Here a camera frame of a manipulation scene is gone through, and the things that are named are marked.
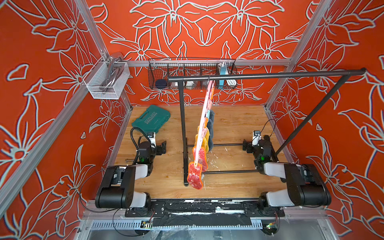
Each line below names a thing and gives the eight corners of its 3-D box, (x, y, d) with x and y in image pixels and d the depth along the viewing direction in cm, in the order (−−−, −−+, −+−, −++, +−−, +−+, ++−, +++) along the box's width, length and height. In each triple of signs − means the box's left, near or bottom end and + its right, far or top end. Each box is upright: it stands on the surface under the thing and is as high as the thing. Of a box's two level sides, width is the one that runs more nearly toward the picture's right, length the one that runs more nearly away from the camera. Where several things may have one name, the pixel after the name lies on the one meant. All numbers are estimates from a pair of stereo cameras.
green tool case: (133, 126, 109) (131, 122, 105) (153, 107, 122) (151, 103, 118) (153, 137, 103) (152, 133, 99) (172, 115, 115) (171, 111, 112)
